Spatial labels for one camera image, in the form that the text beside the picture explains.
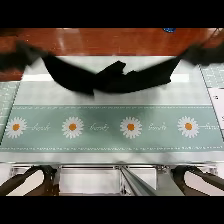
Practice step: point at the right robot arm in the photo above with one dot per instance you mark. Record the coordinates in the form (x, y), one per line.
(200, 182)

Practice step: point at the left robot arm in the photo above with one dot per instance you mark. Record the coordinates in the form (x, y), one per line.
(30, 181)

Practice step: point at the black T-shirt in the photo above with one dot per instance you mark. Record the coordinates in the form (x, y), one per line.
(113, 80)

